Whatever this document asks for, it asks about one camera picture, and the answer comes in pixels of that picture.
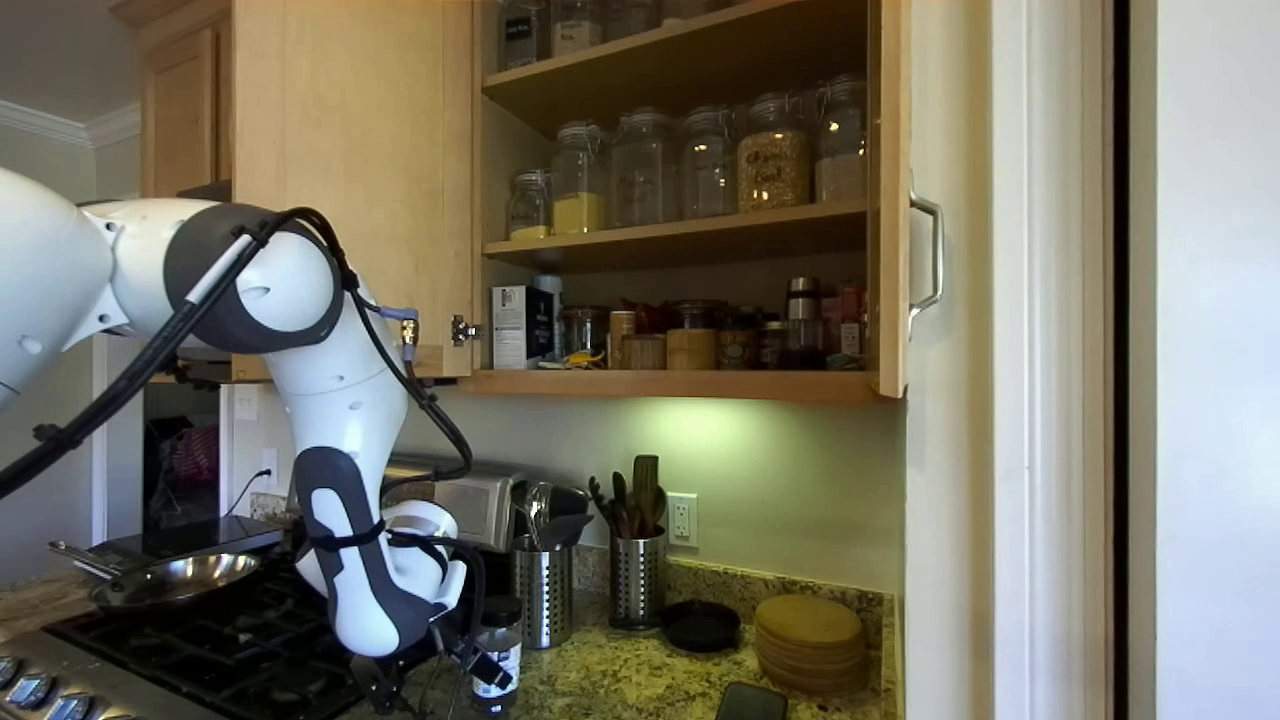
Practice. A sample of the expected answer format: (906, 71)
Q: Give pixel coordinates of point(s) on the cork coaster stack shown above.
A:
(811, 647)

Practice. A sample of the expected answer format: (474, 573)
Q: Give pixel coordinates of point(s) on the red spice jar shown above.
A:
(846, 333)

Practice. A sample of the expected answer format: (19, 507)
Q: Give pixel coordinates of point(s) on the wooden wall cabinet with shelves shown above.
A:
(745, 387)

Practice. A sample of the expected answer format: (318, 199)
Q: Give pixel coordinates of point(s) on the glass jar pale contents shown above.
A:
(843, 154)

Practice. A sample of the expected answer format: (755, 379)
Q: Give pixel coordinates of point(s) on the wooden spatula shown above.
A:
(651, 494)

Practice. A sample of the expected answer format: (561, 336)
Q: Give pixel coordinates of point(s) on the steel frying pan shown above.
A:
(173, 579)

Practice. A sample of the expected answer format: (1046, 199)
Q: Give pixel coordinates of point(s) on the tall dark sauce bottle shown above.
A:
(801, 325)

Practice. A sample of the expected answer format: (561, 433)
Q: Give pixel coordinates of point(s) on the white wall outlet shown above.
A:
(683, 521)

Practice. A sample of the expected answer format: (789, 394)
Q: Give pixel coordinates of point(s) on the clear glass storage jar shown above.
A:
(640, 164)
(710, 164)

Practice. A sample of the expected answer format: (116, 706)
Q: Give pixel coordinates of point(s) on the gold spice can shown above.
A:
(623, 342)

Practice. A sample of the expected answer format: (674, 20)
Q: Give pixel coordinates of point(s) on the white door frame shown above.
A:
(1053, 402)

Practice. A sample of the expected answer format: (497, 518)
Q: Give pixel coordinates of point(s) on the round wooden container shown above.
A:
(651, 353)
(692, 349)

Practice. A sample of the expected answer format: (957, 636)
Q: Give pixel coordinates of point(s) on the black flat spatula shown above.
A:
(750, 706)

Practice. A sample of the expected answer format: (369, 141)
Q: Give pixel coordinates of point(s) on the dark cooking utensil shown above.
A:
(609, 508)

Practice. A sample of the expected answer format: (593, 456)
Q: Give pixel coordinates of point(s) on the perforated steel utensil holder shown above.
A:
(541, 602)
(636, 582)

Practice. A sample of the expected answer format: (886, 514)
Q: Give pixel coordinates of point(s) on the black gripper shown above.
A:
(413, 666)

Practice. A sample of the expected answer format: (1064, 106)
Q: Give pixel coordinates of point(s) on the small black dish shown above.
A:
(700, 627)

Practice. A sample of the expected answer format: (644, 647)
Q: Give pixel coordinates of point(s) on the white paper card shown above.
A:
(508, 325)

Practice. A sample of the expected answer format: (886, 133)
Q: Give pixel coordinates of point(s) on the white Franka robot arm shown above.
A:
(52, 264)

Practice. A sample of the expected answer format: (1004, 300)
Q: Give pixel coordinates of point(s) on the small dark spice jar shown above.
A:
(773, 347)
(738, 347)

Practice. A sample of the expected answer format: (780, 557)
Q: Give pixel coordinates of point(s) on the wooden cabinet door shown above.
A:
(374, 133)
(890, 202)

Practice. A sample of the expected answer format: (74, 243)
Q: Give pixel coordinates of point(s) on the small glass jar yellow contents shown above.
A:
(531, 209)

